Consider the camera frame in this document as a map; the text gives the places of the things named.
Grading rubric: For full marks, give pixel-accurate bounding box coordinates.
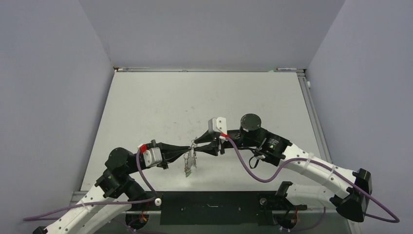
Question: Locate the back aluminium rail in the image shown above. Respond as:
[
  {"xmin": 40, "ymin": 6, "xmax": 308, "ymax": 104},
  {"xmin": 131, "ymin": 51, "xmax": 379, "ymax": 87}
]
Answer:
[{"xmin": 114, "ymin": 67, "xmax": 305, "ymax": 73}]

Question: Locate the aluminium rail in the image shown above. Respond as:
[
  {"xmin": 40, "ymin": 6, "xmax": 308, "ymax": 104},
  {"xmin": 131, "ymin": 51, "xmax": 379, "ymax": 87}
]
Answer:
[
  {"xmin": 114, "ymin": 67, "xmax": 305, "ymax": 73},
  {"xmin": 66, "ymin": 190, "xmax": 358, "ymax": 215},
  {"xmin": 297, "ymin": 69, "xmax": 333, "ymax": 164}
]

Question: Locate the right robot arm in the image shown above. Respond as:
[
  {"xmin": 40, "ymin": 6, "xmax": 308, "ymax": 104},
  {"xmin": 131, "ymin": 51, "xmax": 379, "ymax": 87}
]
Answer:
[{"xmin": 194, "ymin": 114, "xmax": 372, "ymax": 222}]

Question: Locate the right aluminium rail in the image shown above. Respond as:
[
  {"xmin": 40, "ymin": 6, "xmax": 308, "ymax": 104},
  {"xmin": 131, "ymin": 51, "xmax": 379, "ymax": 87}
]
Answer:
[{"xmin": 297, "ymin": 69, "xmax": 333, "ymax": 164}]

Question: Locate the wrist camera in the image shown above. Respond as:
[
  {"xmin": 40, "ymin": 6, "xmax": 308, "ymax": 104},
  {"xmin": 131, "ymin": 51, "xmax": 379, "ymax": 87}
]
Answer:
[
  {"xmin": 143, "ymin": 147, "xmax": 163, "ymax": 168},
  {"xmin": 208, "ymin": 117, "xmax": 227, "ymax": 135}
]

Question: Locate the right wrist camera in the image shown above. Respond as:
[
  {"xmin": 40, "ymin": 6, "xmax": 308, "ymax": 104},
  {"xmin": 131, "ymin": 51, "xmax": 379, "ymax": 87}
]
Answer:
[{"xmin": 208, "ymin": 117, "xmax": 227, "ymax": 135}]

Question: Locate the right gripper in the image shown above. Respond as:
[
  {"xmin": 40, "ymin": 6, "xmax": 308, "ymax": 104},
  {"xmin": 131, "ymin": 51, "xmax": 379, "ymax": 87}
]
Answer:
[{"xmin": 195, "ymin": 129, "xmax": 258, "ymax": 154}]

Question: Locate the front aluminium rail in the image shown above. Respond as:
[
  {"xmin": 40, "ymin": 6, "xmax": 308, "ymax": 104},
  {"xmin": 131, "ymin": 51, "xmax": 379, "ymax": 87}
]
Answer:
[{"xmin": 66, "ymin": 190, "xmax": 358, "ymax": 215}]

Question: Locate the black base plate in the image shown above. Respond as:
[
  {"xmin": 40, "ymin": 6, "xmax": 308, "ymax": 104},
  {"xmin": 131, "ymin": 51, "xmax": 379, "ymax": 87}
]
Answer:
[{"xmin": 125, "ymin": 191, "xmax": 307, "ymax": 229}]

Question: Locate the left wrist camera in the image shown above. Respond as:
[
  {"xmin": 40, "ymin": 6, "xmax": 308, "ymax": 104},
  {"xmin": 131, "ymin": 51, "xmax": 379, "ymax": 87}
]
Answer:
[{"xmin": 143, "ymin": 147, "xmax": 163, "ymax": 168}]

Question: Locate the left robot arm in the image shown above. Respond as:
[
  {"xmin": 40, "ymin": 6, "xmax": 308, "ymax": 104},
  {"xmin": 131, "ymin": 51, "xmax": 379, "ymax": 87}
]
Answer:
[{"xmin": 33, "ymin": 140, "xmax": 191, "ymax": 234}]

